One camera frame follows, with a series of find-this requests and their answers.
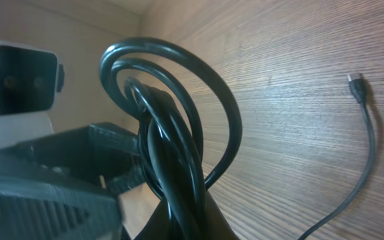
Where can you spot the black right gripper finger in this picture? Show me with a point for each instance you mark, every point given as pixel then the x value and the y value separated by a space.
pixel 159 226

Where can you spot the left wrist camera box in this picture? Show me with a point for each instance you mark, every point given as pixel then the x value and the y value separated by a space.
pixel 30 78

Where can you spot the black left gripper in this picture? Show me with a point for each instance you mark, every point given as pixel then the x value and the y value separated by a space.
pixel 66 185

